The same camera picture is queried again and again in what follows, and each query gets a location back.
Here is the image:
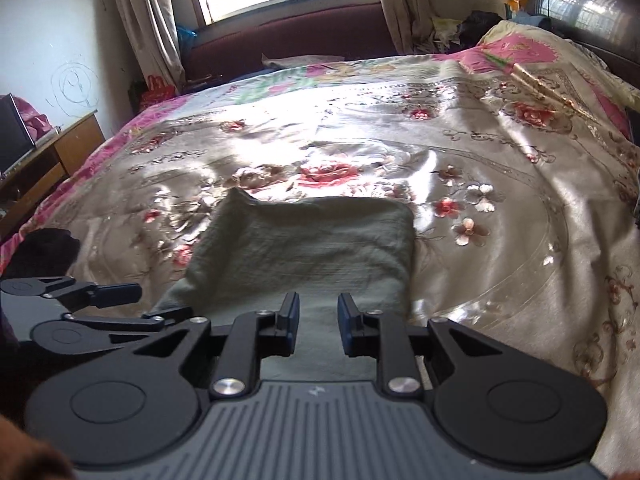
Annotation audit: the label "pink cloth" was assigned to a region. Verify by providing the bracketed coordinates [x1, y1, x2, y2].
[10, 95, 56, 143]

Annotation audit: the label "crumpled paper bags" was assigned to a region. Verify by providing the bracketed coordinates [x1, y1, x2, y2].
[432, 16, 466, 53]

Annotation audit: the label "dark wooden headboard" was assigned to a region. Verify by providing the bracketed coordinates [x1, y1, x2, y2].
[527, 0, 640, 86]

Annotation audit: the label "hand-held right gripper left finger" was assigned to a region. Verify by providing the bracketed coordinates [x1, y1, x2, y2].
[135, 291, 301, 401]

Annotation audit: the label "small black cloth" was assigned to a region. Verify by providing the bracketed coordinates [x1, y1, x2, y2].
[7, 228, 81, 281]

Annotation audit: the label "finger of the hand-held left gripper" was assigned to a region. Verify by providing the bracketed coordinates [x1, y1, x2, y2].
[62, 306, 196, 335]
[42, 276, 143, 312]

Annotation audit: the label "beige curtain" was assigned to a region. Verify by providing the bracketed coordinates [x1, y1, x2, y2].
[105, 0, 188, 96]
[370, 0, 441, 56]

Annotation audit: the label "black clothes pile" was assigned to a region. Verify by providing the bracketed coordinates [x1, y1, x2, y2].
[457, 10, 503, 46]

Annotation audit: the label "floral pillow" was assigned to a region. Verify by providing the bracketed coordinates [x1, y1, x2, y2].
[457, 20, 640, 126]

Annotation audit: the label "blue plastic bag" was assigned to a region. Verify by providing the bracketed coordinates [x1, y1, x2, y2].
[175, 25, 198, 56]

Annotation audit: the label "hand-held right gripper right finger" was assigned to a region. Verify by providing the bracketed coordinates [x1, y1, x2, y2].
[337, 292, 506, 398]

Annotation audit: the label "grey-green pants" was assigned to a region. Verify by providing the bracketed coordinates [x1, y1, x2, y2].
[155, 187, 417, 381]

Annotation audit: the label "wooden desk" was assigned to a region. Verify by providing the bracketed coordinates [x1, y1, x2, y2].
[0, 110, 106, 241]

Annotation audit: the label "floral satin bedspread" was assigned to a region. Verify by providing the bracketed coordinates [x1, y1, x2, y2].
[0, 35, 640, 480]

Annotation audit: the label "blue cloth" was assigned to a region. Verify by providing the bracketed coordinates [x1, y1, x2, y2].
[510, 10, 551, 31]

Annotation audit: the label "maroon sofa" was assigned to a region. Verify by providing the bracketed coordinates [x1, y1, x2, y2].
[182, 2, 401, 93]

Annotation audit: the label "red bag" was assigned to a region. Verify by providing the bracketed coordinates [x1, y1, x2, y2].
[140, 74, 178, 108]

